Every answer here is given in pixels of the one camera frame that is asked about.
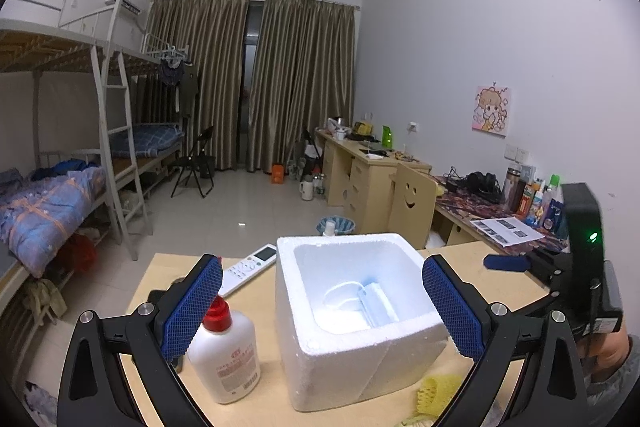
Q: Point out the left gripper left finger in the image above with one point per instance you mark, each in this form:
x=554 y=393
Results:
x=95 y=390

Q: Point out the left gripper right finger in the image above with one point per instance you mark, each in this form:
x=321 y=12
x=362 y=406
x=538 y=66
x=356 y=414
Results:
x=550 y=390

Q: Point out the yellow foam fruit net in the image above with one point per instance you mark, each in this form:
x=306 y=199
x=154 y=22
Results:
x=433 y=396

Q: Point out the person's right hand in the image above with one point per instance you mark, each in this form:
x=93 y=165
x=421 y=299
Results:
x=609 y=352

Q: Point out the white lotion pump bottle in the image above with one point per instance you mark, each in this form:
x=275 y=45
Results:
x=224 y=354

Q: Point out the group of toiletry bottles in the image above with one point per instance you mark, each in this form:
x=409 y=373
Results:
x=536 y=201

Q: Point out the printed paper sheet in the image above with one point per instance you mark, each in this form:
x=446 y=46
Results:
x=507 y=231

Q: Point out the white remote control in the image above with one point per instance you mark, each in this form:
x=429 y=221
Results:
x=247 y=269

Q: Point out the black headphones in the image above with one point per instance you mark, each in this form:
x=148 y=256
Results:
x=484 y=185

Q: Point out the blue patterned quilt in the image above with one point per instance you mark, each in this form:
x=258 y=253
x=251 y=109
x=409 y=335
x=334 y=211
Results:
x=37 y=217

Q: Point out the black folding chair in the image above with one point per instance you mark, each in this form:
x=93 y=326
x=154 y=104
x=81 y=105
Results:
x=197 y=164

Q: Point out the wooden smiley chair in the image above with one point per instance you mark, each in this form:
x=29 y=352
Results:
x=413 y=205

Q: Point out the blue checkered far bedding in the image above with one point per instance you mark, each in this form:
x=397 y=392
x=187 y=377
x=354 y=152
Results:
x=150 y=140

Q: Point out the white styrofoam box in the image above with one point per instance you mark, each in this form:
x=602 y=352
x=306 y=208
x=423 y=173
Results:
x=328 y=367

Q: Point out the orange box on floor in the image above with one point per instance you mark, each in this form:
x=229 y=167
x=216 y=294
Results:
x=277 y=174

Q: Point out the white kettle jug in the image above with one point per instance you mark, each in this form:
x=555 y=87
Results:
x=306 y=188

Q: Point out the metal bunk bed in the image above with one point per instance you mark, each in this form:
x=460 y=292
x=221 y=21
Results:
x=65 y=89

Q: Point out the green bag on desk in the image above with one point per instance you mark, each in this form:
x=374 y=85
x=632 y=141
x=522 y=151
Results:
x=387 y=137

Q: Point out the light wooden desk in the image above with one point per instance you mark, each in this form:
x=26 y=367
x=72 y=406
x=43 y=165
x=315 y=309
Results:
x=361 y=185

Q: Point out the hanging dark clothes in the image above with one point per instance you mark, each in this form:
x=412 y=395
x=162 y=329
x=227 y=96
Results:
x=184 y=79

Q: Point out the olive window curtains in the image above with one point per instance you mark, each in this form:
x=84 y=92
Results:
x=267 y=72

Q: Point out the anime girl wall poster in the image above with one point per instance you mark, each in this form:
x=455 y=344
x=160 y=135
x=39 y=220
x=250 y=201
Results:
x=492 y=110

